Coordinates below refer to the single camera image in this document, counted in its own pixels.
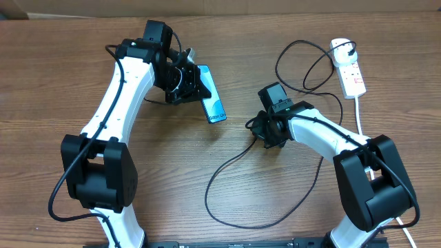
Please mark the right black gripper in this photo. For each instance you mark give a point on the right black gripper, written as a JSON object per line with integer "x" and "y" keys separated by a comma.
{"x": 258, "y": 130}

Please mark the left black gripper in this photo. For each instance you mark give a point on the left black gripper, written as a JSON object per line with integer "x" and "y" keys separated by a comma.
{"x": 193, "y": 90}

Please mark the Samsung Galaxy smartphone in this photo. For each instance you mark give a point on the Samsung Galaxy smartphone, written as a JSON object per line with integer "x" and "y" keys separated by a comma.
{"x": 212, "y": 105}

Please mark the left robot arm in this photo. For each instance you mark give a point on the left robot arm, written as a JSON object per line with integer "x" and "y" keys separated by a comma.
{"x": 98, "y": 169}

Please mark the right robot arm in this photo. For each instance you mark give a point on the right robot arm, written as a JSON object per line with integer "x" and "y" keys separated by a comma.
{"x": 374, "y": 186}

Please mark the white charger plug adapter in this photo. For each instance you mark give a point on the white charger plug adapter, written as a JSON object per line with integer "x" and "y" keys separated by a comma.
{"x": 343, "y": 52}

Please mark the white power strip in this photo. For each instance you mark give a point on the white power strip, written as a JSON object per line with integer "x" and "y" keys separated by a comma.
{"x": 351, "y": 81}

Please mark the cardboard backdrop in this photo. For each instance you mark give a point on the cardboard backdrop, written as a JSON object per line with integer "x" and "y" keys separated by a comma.
{"x": 40, "y": 9}

